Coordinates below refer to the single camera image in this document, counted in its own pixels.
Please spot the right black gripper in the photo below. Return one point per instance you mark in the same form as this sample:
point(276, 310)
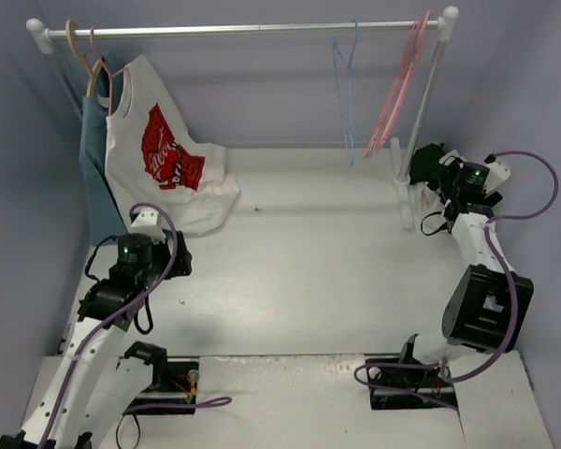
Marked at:
point(426, 165)

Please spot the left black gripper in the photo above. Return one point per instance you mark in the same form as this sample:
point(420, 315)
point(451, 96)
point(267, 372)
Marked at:
point(180, 254)

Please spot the light blue wire hanger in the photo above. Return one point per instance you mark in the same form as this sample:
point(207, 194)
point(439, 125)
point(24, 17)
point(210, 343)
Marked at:
point(342, 70)

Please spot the green and white raglan t-shirt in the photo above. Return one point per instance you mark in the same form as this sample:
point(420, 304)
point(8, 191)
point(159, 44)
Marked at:
point(427, 165)

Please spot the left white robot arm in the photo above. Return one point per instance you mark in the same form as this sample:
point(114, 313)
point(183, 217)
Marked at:
point(74, 412)

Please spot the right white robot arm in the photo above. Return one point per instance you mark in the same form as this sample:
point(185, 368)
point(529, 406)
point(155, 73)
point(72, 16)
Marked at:
point(477, 315)

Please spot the white Coca-Cola t-shirt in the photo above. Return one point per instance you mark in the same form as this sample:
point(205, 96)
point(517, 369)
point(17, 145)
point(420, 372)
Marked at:
point(151, 157)

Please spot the pink hanger on right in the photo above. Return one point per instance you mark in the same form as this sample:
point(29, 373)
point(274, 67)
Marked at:
point(392, 103)

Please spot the wooden clothes hanger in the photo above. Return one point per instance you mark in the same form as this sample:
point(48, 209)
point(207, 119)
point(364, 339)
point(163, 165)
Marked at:
point(92, 69)

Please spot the white metal clothes rack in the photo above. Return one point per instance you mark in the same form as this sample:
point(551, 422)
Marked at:
point(400, 157)

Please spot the blue hanging garment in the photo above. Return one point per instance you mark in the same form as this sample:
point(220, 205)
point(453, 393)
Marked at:
point(103, 215)

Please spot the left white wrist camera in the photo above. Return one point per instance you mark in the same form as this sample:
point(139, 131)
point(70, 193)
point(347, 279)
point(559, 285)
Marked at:
point(147, 221)

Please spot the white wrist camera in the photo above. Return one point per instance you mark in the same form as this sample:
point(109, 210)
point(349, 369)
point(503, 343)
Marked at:
point(499, 172)
point(147, 221)

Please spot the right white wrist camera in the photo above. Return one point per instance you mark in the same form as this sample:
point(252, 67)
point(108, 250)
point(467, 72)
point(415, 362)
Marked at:
point(499, 172)

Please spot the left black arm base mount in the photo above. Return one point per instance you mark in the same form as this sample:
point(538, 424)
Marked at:
point(172, 388)

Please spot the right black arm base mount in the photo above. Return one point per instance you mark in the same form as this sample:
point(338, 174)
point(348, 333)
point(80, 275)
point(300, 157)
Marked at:
point(397, 385)

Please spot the pink wire hanger left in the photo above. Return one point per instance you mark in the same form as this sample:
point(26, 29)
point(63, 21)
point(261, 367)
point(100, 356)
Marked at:
point(112, 75)

